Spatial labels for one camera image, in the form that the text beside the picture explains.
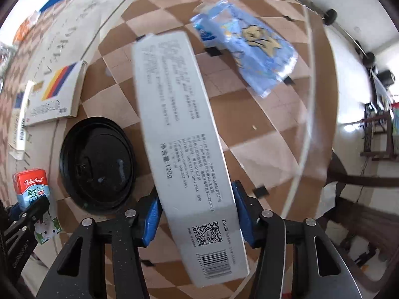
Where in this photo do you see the white box with colour stripes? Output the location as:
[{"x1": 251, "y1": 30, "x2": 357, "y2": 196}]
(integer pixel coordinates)
[{"x1": 24, "y1": 60, "x2": 87, "y2": 127}]

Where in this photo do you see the barbell on floor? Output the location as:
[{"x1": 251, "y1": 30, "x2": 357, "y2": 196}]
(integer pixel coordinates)
[{"x1": 322, "y1": 8, "x2": 397, "y2": 88}]

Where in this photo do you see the blue cartoon plastic bag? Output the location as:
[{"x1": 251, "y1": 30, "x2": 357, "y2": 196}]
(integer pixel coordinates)
[{"x1": 190, "y1": 0, "x2": 298, "y2": 98}]

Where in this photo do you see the dark wooden chair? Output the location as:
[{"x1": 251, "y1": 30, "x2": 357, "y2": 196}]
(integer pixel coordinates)
[{"x1": 324, "y1": 102, "x2": 399, "y2": 293}]

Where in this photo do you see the orange white packet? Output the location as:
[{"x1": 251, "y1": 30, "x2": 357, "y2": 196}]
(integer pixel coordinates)
[{"x1": 12, "y1": 11, "x2": 41, "y2": 46}]

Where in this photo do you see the black round lid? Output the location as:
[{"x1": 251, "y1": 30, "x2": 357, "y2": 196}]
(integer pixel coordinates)
[{"x1": 60, "y1": 117, "x2": 137, "y2": 215}]

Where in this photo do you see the long white toothpaste box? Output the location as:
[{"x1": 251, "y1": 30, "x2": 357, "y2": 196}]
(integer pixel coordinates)
[{"x1": 132, "y1": 31, "x2": 249, "y2": 287}]

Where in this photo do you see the small red-blue milk carton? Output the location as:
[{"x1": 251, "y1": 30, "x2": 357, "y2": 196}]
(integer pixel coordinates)
[{"x1": 13, "y1": 169, "x2": 62, "y2": 244}]

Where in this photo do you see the brown checkered tablecloth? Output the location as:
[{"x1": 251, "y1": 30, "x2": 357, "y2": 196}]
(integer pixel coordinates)
[{"x1": 0, "y1": 0, "x2": 340, "y2": 299}]

